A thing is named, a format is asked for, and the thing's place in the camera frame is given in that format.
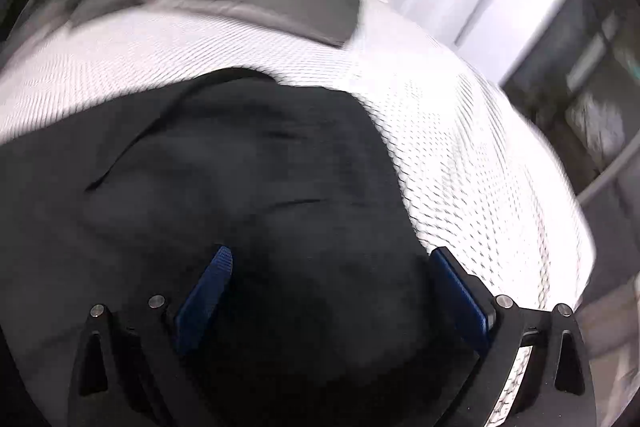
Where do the black pants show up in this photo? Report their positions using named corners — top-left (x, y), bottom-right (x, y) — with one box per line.
top-left (1, 70), bottom-right (476, 426)

